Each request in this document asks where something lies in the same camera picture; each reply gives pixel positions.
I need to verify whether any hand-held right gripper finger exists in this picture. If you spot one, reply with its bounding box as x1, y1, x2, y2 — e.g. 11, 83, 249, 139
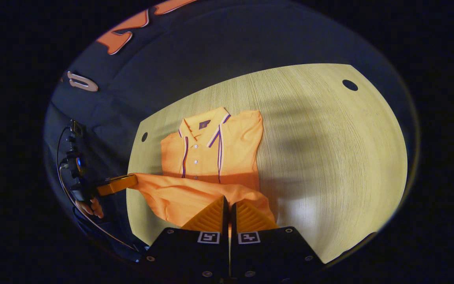
138, 196, 230, 284
230, 199, 326, 284

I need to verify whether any orange T-shirt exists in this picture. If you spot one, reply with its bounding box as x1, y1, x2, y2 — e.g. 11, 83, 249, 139
127, 106, 278, 239

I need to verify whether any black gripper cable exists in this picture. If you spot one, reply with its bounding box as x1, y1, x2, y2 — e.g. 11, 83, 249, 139
56, 126, 140, 252

